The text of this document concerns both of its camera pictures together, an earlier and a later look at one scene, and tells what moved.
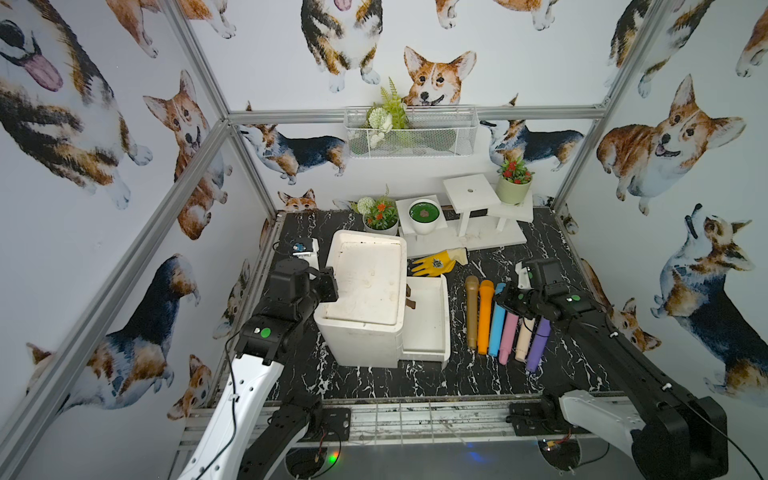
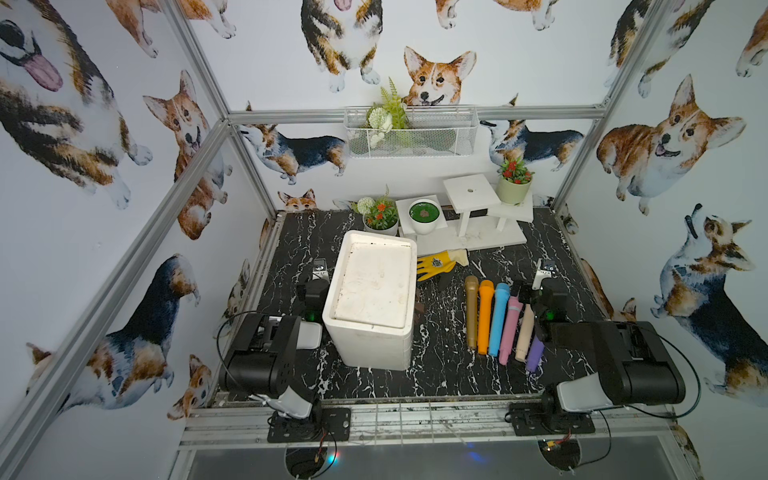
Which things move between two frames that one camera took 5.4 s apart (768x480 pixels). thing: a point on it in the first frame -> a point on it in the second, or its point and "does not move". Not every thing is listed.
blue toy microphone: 498,323 does not move
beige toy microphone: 524,339 does not move
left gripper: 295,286 -> 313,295
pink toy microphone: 509,334 does not move
